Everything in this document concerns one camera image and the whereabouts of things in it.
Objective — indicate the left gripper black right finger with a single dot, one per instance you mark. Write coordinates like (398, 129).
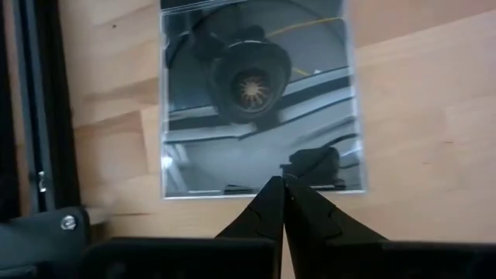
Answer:
(310, 232)

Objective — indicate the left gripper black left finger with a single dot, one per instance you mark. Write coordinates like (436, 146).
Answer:
(263, 217)

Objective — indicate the clear jewel case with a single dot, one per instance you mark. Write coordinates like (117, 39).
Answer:
(252, 155)

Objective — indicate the grey mounting plate with screw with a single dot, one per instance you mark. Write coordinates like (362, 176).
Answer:
(31, 240)

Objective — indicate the small silver frame fastener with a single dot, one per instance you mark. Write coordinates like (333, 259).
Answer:
(42, 182)

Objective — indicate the black aluminium table frame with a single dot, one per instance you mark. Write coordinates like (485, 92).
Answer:
(58, 116)

